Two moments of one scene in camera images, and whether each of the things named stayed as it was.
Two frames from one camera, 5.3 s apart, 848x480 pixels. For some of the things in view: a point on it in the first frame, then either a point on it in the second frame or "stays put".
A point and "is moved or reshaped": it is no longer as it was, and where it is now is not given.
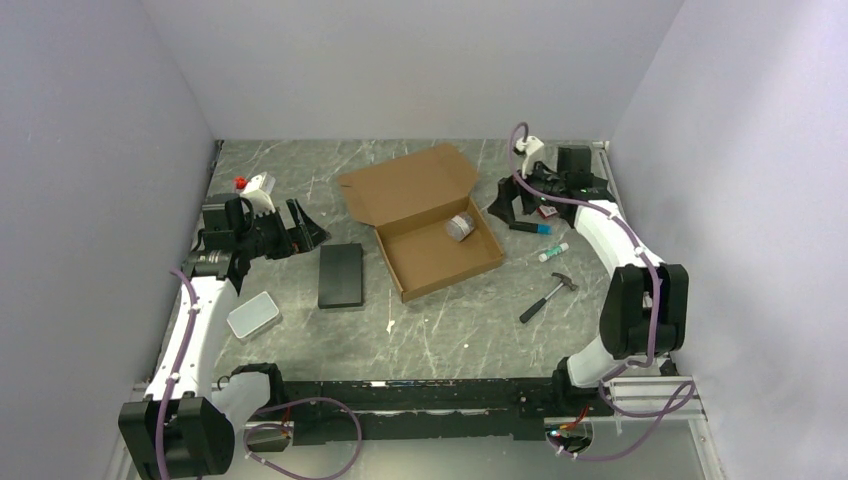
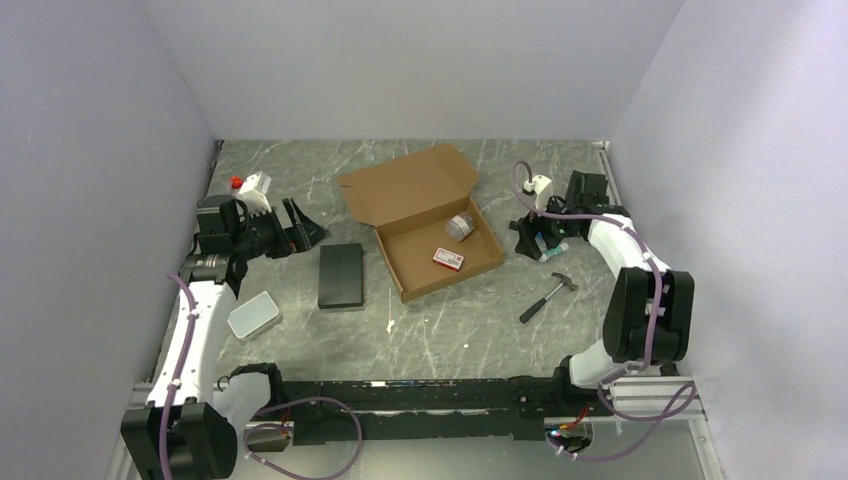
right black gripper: x=508 y=190 to x=528 y=229
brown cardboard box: x=411 y=200 stays put
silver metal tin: x=252 y=317 stays put
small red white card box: x=546 y=211 is moved or reshaped
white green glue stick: x=552 y=251 stays put
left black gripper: x=303 y=237 stays put
